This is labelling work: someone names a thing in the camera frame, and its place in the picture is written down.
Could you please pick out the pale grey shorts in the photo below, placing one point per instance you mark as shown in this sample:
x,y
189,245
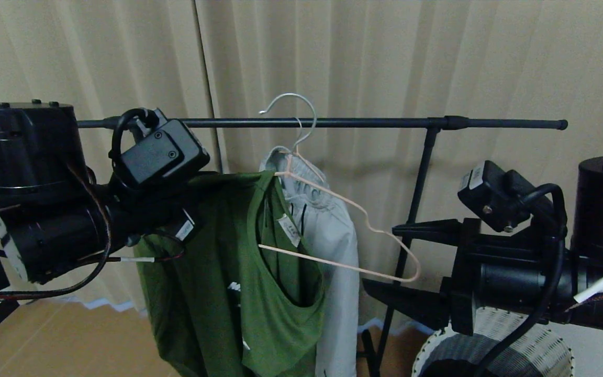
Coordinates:
x,y
333,241

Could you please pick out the black clothes rack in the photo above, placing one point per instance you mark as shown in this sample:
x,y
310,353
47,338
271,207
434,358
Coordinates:
x,y
359,123

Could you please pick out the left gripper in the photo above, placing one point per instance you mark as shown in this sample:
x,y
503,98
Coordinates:
x,y
60,241

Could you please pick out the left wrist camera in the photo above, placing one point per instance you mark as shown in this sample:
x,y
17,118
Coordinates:
x,y
160,154

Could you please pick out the green garment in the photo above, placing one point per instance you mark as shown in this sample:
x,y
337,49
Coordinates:
x,y
212,272

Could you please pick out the white laundry basket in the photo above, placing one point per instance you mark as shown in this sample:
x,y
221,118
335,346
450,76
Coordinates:
x,y
526,351

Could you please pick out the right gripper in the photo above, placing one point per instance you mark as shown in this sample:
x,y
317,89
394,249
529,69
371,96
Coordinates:
x,y
511,277

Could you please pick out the pink clothes hanger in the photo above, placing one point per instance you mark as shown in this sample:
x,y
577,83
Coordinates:
x,y
385,238
312,170

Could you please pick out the beige curtain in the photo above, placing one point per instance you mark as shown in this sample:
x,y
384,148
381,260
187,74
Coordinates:
x,y
385,52

